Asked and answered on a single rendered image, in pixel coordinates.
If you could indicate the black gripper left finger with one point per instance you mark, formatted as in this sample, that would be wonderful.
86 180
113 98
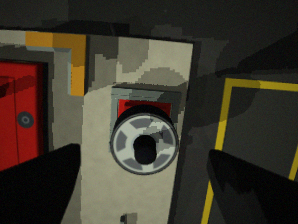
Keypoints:
39 190

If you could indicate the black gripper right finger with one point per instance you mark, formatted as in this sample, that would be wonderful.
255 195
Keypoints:
249 194

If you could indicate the grey spoked wheel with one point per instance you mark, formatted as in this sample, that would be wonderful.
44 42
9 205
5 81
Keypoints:
144 120

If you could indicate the yellow rectangular outline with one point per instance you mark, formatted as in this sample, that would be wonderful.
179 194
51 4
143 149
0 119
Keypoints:
229 83

